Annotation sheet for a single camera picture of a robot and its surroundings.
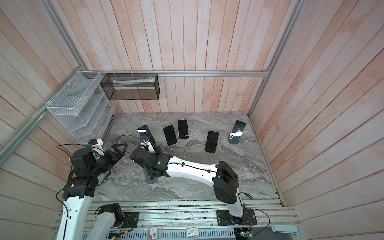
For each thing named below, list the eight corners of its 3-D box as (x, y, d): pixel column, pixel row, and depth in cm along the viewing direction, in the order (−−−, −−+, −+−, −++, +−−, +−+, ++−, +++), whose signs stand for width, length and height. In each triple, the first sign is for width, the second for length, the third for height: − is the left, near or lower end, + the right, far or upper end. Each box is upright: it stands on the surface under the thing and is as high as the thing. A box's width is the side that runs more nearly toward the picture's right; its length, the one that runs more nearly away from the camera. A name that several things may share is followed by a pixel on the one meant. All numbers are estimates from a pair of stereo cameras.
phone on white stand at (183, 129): (179, 140, 107) (178, 129, 97) (178, 130, 112) (177, 120, 103) (188, 139, 107) (188, 128, 98) (187, 129, 113) (187, 119, 104)
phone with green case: (204, 151, 101) (205, 140, 91) (206, 142, 106) (208, 130, 96) (214, 154, 100) (217, 142, 89) (216, 144, 105) (219, 132, 94)
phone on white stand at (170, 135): (168, 147, 103) (165, 134, 92) (165, 140, 107) (162, 127, 95) (177, 143, 105) (175, 131, 94) (173, 137, 108) (172, 124, 97)
